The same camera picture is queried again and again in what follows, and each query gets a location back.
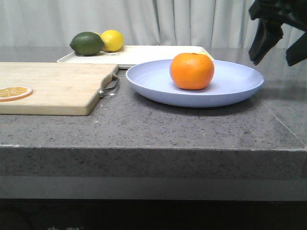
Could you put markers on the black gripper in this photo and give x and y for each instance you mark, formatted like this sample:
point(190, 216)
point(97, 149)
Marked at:
point(272, 14)

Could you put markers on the orange fruit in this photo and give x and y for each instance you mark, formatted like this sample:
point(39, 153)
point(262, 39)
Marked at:
point(191, 71)

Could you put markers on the light blue plate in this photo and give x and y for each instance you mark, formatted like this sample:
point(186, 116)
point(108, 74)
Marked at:
point(232, 83)

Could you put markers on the white plastic tray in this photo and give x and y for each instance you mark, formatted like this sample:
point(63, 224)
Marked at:
point(130, 56)

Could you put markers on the grey curtain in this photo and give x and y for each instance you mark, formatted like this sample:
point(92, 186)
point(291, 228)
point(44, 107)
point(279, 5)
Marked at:
point(205, 23)

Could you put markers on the yellow lemon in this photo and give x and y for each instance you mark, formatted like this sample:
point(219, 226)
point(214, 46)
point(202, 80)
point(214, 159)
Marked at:
point(113, 40)

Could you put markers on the green lime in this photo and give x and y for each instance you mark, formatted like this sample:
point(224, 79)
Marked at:
point(87, 43)

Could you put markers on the wooden cutting board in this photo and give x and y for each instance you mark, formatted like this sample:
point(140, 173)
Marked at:
point(58, 88)

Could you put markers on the orange slice piece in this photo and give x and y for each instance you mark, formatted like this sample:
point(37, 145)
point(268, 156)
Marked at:
point(14, 93)

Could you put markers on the metal cutting board handle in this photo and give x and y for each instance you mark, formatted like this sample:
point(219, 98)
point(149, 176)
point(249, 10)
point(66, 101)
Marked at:
point(108, 86)

